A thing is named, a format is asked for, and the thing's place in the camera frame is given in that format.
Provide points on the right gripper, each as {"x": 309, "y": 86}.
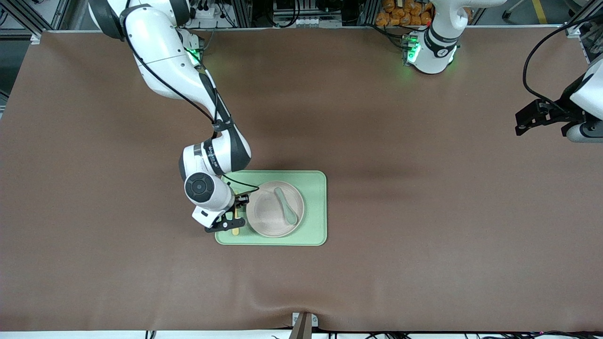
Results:
{"x": 239, "y": 201}

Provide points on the yellow plastic fork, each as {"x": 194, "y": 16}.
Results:
{"x": 235, "y": 231}

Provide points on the beige round plate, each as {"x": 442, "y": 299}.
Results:
{"x": 268, "y": 216}

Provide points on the grey-green plastic spoon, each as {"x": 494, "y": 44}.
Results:
{"x": 292, "y": 217}

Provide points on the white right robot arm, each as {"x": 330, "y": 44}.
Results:
{"x": 160, "y": 52}

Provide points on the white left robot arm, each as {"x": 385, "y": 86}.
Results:
{"x": 435, "y": 47}

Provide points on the light green rectangular tray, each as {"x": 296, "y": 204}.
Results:
{"x": 311, "y": 207}

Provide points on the brown table cover mat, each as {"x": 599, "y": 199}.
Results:
{"x": 141, "y": 282}

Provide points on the white power strip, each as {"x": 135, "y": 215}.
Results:
{"x": 207, "y": 12}

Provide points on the white terminal strip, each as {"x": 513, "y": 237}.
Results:
{"x": 308, "y": 22}

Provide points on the pile of orange items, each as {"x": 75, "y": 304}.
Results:
{"x": 395, "y": 14}

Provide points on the aluminium frame profile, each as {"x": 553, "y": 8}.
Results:
{"x": 572, "y": 30}
{"x": 371, "y": 12}
{"x": 244, "y": 14}
{"x": 23, "y": 16}

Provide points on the metal table clamp bracket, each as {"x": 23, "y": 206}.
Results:
{"x": 304, "y": 327}

